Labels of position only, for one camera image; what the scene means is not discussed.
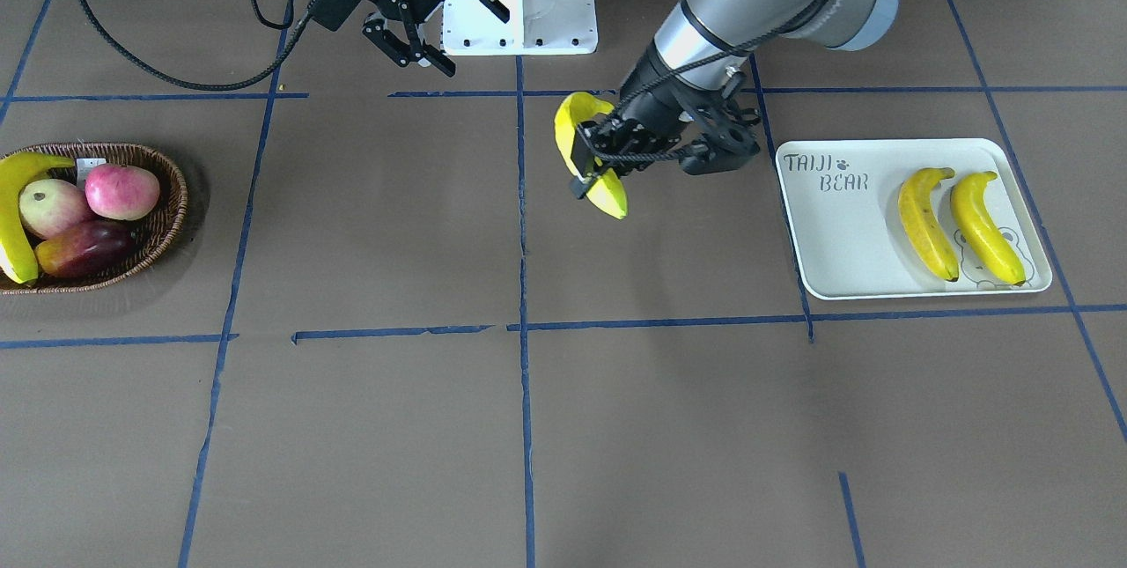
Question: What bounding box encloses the red apple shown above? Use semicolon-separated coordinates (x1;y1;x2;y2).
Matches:
85;163;161;220

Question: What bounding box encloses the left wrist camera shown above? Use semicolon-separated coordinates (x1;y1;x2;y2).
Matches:
678;96;762;175

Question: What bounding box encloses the brown wicker basket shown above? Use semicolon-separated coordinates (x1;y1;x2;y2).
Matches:
1;142;189;296

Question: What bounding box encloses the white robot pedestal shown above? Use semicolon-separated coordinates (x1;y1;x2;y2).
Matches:
440;0;598;55

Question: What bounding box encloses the orange fruit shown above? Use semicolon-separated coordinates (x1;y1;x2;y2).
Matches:
33;220;137;278

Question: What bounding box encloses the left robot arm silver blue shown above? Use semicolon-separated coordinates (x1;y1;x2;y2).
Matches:
554;0;899;218

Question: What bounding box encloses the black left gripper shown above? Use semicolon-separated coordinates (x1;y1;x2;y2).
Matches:
569;66;706;202

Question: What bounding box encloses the white bear tray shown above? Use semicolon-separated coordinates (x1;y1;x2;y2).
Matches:
777;137;1053;300

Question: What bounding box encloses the yellow green apple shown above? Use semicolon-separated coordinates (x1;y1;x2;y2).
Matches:
18;179;97;240

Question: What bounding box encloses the yellow banana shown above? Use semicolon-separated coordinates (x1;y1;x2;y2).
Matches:
553;92;629;219
950;171;1027;286
897;167;961;283
1;151;76;284

